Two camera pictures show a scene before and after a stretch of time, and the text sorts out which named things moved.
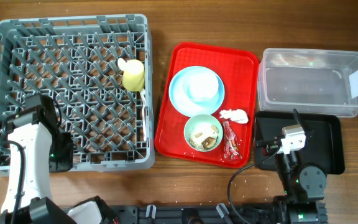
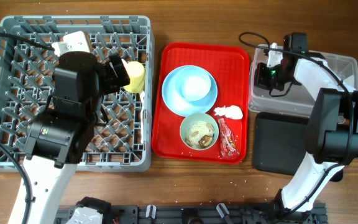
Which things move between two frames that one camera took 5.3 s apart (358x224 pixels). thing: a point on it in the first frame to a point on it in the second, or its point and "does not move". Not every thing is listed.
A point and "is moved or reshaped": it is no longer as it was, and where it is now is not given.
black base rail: x=253 y=213 does not move
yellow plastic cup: x=133 y=75 does not move
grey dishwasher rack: x=97 y=72 does not move
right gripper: x=270 y=145 to x=260 y=79
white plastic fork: x=142 y=93 is moved or reshaped
